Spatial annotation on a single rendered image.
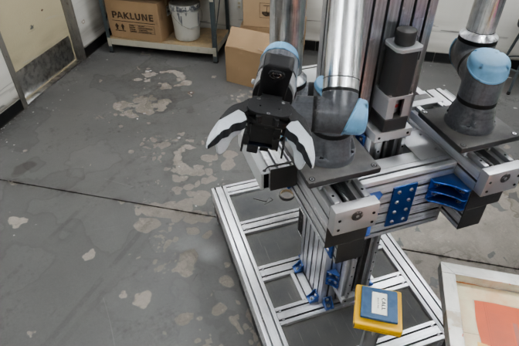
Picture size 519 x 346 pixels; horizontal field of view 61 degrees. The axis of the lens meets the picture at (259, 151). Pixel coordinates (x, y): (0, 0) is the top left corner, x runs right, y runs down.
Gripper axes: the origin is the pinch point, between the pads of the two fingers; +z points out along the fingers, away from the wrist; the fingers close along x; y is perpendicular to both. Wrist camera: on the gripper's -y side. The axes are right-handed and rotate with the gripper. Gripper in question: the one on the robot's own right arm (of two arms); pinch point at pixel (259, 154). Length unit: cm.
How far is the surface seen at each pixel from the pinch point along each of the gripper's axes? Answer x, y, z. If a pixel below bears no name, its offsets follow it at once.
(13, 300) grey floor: 117, 185, -69
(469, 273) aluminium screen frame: -65, 60, -39
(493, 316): -71, 63, -28
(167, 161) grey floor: 71, 179, -193
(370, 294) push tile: -37, 66, -29
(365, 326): -36, 69, -20
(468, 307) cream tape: -64, 64, -29
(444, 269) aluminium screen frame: -58, 61, -39
